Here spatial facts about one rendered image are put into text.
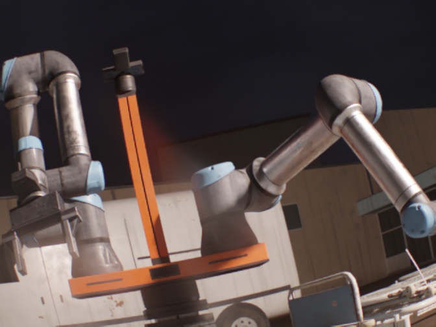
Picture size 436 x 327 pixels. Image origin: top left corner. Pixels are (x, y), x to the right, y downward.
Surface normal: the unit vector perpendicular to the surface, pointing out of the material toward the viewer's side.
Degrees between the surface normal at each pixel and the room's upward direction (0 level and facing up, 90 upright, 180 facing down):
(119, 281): 90
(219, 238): 72
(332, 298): 90
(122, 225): 86
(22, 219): 66
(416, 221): 90
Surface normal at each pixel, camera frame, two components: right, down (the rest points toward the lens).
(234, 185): 0.69, -0.30
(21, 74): 0.28, -0.08
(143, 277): 0.09, -0.23
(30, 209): -0.18, -0.55
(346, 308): -0.93, 0.14
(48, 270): 0.39, -0.31
